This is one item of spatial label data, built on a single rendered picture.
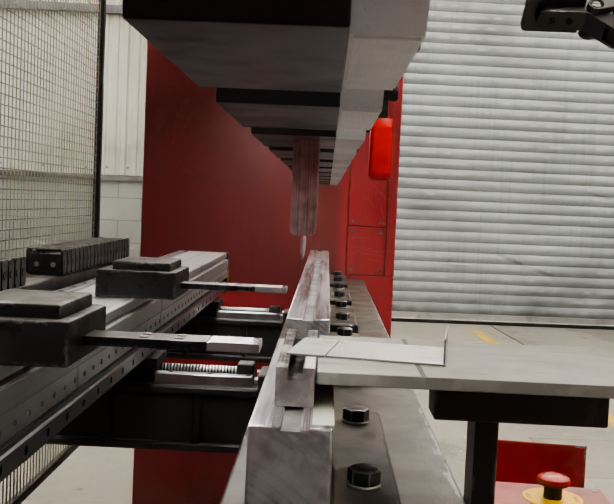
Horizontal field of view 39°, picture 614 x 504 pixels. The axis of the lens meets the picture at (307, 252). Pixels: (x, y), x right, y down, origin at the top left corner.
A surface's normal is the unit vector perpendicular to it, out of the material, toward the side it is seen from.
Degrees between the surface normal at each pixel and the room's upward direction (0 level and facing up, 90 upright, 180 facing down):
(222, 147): 90
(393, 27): 135
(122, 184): 90
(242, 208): 90
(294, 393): 90
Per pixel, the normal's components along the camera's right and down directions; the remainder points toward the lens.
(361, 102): -0.05, 0.75
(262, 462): -0.03, 0.06
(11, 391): 1.00, 0.04
